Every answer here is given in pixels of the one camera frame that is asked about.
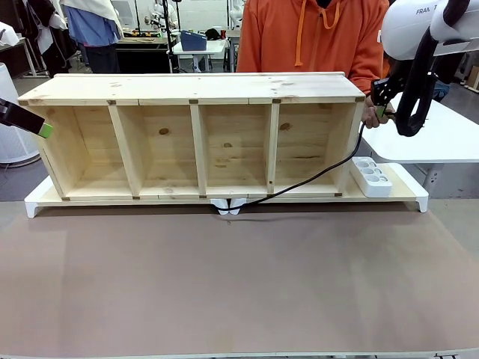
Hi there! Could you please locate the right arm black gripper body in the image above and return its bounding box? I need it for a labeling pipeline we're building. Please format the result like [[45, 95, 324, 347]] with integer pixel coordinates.
[[371, 70, 407, 106]]

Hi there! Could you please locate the black power cable with plug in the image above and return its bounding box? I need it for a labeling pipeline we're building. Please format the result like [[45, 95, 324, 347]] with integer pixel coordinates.
[[216, 121, 370, 225]]

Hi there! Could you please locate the person left forearm orange sleeve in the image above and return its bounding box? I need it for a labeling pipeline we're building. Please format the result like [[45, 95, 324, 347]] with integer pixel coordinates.
[[350, 25, 391, 99]]

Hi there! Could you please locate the person left hand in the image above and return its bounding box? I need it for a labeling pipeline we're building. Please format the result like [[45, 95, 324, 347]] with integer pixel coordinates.
[[360, 95, 397, 130]]

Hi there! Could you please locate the white multi-socket power strip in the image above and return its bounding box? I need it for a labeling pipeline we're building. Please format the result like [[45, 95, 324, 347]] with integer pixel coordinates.
[[351, 156, 394, 198]]

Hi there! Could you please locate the hanging dark jacket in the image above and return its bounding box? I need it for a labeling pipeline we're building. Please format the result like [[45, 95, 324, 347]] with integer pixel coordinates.
[[22, 0, 78, 75]]

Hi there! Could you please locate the white desk riser wood top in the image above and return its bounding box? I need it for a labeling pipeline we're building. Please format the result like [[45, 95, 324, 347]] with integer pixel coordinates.
[[24, 174, 229, 219], [228, 161, 430, 216]]

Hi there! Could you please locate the person torso orange hoodie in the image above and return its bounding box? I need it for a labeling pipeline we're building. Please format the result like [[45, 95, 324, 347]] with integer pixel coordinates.
[[236, 0, 391, 99]]

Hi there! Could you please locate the hanging blue shirt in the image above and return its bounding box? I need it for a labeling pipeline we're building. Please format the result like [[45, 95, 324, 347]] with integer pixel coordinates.
[[61, 0, 123, 48]]

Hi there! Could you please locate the black background desk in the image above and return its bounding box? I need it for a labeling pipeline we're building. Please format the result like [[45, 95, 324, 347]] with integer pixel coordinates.
[[115, 35, 170, 74]]

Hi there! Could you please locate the pine wood compartment shelf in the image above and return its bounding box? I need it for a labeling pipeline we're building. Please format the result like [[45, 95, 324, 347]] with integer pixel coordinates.
[[17, 71, 367, 202]]

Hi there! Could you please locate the black tripod pole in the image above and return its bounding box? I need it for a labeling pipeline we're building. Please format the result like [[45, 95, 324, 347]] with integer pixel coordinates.
[[163, 0, 177, 74]]

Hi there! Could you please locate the blue angled box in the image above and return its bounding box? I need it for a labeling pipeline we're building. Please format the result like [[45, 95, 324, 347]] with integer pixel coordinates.
[[180, 29, 208, 52]]

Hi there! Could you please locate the white background table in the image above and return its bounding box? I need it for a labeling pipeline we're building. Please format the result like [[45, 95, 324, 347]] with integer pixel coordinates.
[[171, 38, 228, 73]]

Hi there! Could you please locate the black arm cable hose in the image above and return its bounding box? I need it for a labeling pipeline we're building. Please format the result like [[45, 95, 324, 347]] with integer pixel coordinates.
[[395, 0, 472, 137]]

